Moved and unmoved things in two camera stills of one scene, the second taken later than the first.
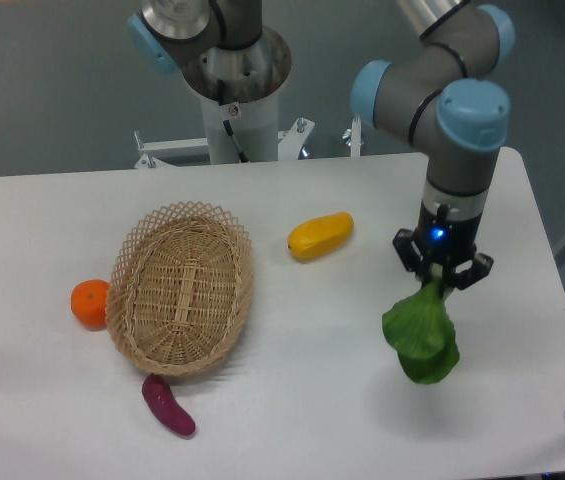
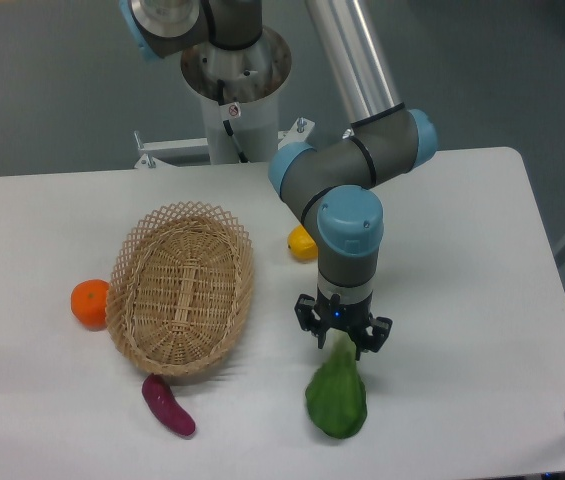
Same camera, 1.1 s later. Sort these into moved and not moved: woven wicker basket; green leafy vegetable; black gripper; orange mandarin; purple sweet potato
Moved: black gripper; green leafy vegetable
Not moved: woven wicker basket; orange mandarin; purple sweet potato
